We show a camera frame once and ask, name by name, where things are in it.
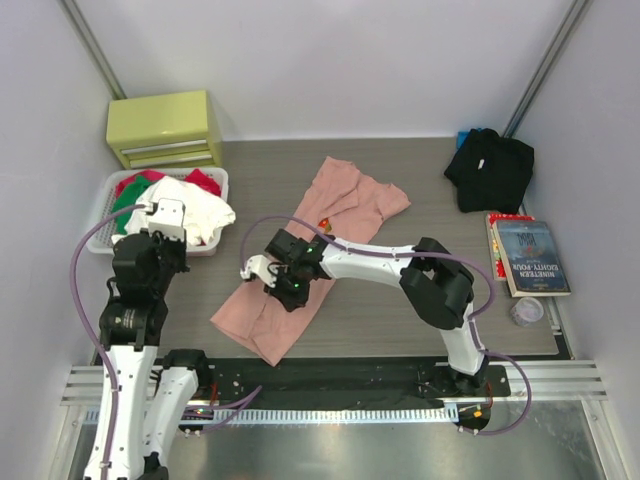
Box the white plastic basket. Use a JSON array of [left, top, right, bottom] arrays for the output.
[[87, 167, 229, 257]]

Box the pink printed t-shirt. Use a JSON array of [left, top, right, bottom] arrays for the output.
[[211, 157, 410, 366]]

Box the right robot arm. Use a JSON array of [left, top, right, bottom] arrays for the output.
[[263, 229, 488, 396]]

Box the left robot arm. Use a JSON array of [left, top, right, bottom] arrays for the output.
[[83, 231, 212, 479]]

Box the white t-shirt in basket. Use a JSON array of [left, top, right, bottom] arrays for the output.
[[133, 176, 236, 246]]

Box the red green garment in basket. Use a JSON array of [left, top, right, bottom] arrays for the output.
[[112, 169, 223, 211]]

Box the yellow-green drawer box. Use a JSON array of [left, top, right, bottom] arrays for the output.
[[106, 90, 222, 170]]

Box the blue folded garment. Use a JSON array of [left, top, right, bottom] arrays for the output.
[[456, 130, 470, 149]]

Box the black folded t-shirt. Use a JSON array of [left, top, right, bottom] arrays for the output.
[[444, 128, 535, 214]]

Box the clear plastic cup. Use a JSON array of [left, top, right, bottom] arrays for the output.
[[511, 297, 545, 327]]

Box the dark blue book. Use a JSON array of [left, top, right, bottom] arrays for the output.
[[492, 220, 571, 298]]

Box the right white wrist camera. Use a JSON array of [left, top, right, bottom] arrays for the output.
[[240, 255, 277, 286]]

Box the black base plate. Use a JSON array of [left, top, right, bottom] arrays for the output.
[[192, 357, 511, 411]]

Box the slotted cable duct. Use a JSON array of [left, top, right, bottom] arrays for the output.
[[82, 405, 459, 426]]

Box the left aluminium corner post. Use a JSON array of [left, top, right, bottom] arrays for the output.
[[58, 0, 127, 100]]

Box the aluminium corner post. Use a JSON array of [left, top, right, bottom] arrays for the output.
[[58, 0, 127, 100], [502, 0, 592, 138]]

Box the aluminium frame rail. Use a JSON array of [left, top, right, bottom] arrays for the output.
[[61, 361, 607, 406]]

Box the right aluminium corner post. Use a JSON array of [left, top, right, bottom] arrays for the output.
[[502, 0, 592, 138]]

